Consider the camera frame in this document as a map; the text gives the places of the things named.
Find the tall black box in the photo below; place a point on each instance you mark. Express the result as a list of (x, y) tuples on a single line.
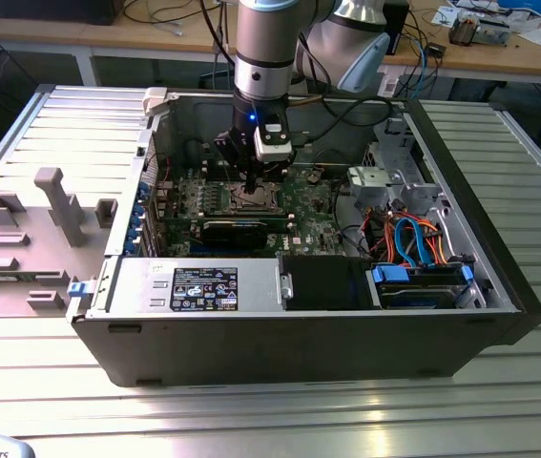
[(400, 24)]

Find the silver power supply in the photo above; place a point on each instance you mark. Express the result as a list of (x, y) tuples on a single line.
[(136, 286)]

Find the silver drive cage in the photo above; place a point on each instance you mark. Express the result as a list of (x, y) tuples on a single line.
[(368, 183)]

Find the grey parts rack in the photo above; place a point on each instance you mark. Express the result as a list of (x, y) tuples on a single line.
[(84, 267)]

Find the black computer box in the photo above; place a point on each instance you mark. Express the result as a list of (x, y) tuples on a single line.
[(46, 12)]

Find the black graphics card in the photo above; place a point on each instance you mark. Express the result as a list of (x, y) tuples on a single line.
[(234, 234)]

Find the CPU socket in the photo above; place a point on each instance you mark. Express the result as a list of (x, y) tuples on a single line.
[(234, 206)]

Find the black power connector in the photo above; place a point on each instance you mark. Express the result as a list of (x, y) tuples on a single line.
[(396, 204)]

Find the wooden desk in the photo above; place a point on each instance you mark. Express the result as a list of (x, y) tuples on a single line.
[(489, 59), (36, 35)]

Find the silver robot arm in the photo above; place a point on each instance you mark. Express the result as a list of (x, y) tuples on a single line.
[(265, 57)]

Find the silver green CPU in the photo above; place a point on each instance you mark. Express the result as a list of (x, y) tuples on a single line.
[(256, 200)]

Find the grey case release latch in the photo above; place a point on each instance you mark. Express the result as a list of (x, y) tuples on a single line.
[(155, 100)]

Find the small black adapter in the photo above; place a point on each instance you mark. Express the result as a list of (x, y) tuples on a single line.
[(436, 49)]

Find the blue case latch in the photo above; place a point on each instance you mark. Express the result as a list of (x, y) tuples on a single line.
[(76, 289)]

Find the green motherboard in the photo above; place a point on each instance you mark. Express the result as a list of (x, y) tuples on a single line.
[(313, 229)]

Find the grey metal device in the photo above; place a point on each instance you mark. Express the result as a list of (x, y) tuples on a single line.
[(494, 31)]

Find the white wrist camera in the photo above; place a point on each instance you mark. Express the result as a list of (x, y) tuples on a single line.
[(272, 148)]

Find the hard disk with blue carrier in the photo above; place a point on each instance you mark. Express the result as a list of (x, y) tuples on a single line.
[(418, 292)]

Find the blue box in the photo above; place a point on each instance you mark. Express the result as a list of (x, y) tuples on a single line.
[(527, 6)]

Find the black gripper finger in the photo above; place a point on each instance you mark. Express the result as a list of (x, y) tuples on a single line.
[(232, 148), (275, 171)]

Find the black plastic shroud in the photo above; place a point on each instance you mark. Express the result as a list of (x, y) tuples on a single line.
[(322, 284)]

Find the blue card retainer clip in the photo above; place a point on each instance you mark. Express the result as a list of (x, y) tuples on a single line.
[(144, 190), (139, 212), (131, 237)]

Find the black PC case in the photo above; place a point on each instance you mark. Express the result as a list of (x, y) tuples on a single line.
[(298, 348)]

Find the CPU cooler heatsink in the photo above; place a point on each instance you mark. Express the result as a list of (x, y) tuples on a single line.
[(463, 31)]

